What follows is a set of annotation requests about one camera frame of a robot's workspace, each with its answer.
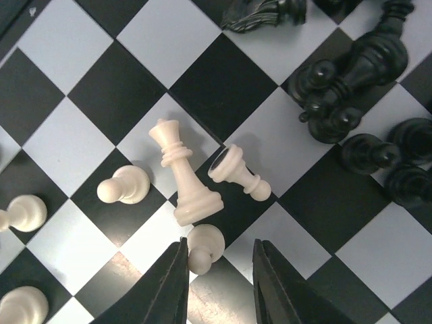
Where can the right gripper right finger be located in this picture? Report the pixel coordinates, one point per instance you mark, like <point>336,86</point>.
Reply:
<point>281,296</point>

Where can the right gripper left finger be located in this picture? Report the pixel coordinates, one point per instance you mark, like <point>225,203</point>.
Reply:
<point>159,296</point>

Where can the white pawn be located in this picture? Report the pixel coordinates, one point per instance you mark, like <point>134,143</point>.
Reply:
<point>229,166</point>

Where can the pile of black chess pieces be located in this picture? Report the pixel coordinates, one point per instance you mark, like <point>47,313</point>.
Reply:
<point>324,92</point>

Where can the black and silver chessboard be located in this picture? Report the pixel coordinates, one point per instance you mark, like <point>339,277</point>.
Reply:
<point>83,82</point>

